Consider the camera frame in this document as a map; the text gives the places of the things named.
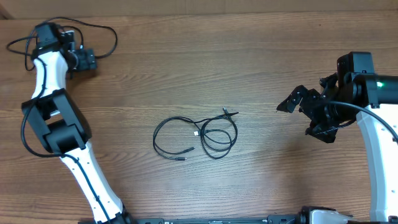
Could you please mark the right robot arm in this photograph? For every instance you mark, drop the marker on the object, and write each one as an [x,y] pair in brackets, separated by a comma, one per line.
[357,94]

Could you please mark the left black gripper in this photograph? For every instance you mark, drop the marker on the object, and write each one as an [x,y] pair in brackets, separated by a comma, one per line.
[85,63]

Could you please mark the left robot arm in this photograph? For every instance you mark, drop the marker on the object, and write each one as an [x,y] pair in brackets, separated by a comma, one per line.
[60,126]

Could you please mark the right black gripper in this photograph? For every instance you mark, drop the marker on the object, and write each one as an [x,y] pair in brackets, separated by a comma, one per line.
[328,132]

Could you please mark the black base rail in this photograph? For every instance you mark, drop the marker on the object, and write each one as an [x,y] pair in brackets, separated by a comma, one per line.
[271,219]

